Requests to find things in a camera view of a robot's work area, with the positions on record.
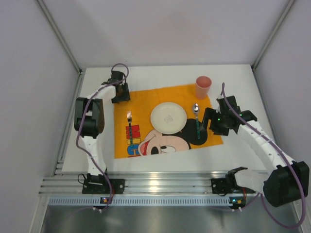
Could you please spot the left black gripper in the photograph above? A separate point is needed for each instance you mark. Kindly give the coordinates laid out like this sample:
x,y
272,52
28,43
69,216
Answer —
x,y
122,96

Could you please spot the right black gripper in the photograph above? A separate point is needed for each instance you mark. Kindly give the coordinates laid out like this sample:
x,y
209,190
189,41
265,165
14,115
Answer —
x,y
209,118

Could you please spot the fork with teal handle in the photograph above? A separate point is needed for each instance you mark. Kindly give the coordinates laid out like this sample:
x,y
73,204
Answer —
x,y
129,119

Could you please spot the spoon with teal handle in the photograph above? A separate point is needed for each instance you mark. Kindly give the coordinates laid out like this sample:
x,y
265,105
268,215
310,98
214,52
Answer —
x,y
196,110

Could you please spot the orange Mickey Mouse placemat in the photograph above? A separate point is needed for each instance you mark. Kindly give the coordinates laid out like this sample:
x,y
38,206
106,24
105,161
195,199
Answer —
x,y
147,140

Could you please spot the pink plastic cup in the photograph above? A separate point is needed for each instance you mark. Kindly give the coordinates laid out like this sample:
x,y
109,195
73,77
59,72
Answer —
x,y
202,86

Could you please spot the cream round plate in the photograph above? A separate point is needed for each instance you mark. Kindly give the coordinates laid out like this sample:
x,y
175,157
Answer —
x,y
168,118

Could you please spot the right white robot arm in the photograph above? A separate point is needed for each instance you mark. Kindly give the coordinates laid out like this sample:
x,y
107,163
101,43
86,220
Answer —
x,y
285,179

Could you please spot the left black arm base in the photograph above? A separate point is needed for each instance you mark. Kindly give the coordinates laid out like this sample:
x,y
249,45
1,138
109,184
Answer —
x,y
99,184

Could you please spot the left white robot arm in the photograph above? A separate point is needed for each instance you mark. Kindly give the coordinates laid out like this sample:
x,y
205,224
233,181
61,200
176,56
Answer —
x,y
89,119

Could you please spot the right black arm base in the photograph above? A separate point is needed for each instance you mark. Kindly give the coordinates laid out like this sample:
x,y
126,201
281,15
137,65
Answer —
x,y
222,187

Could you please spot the aluminium mounting rail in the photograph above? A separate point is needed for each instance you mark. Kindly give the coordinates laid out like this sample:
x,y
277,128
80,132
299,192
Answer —
x,y
141,183

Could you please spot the perforated grey cable duct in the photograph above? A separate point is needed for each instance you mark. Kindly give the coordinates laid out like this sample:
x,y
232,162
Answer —
x,y
148,201

